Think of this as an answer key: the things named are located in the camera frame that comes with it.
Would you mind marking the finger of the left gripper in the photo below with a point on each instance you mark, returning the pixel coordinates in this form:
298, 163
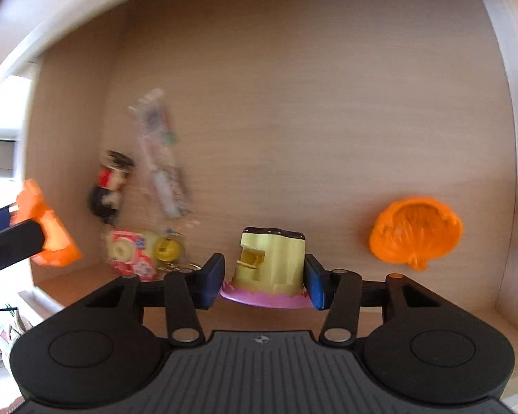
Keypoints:
19, 242

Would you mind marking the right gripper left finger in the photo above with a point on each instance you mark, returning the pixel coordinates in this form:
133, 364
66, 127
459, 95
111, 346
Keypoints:
185, 293

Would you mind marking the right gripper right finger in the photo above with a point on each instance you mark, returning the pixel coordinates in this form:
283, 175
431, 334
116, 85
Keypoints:
339, 292

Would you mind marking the yellow round keychain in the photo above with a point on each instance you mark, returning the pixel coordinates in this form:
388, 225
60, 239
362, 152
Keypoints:
170, 255

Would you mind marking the pink white toy camera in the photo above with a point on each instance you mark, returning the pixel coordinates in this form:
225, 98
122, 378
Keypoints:
131, 252

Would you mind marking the yellow toy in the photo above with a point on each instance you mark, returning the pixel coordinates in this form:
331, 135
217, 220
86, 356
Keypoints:
270, 270

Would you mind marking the orange shell toy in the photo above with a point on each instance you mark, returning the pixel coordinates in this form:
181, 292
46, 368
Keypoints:
414, 231

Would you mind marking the black haired doll keychain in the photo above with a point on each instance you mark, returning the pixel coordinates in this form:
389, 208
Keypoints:
105, 198

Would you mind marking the clear plastic packet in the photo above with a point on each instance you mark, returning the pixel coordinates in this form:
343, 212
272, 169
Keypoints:
157, 141

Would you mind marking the wooden drawer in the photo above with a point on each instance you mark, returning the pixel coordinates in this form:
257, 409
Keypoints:
308, 115

